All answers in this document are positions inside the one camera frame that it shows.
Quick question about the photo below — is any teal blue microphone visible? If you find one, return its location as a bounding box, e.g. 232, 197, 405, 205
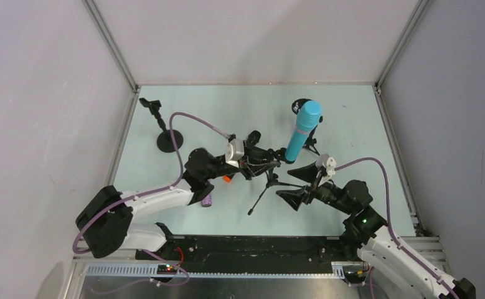
284, 98, 323, 163

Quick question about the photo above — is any black small tripod stand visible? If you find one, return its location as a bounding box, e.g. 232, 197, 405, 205
247, 148, 301, 216

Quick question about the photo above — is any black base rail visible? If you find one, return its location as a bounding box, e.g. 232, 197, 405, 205
155, 235, 359, 274

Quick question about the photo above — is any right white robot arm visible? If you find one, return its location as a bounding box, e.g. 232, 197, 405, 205
276, 159, 476, 298

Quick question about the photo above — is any black round-base mic stand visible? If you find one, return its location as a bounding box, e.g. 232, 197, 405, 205
139, 98, 176, 153

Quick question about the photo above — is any purple glitter microphone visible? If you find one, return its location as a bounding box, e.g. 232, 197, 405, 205
201, 194, 212, 207

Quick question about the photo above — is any black shock-mount tripod stand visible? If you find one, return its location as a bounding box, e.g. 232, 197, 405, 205
291, 98, 323, 155

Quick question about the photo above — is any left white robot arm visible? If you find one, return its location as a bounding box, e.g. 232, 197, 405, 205
73, 139, 281, 259

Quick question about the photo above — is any black microphone orange cap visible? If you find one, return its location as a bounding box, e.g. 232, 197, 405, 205
222, 130, 261, 183

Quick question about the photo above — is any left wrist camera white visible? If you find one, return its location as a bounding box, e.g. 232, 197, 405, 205
225, 138, 245, 168

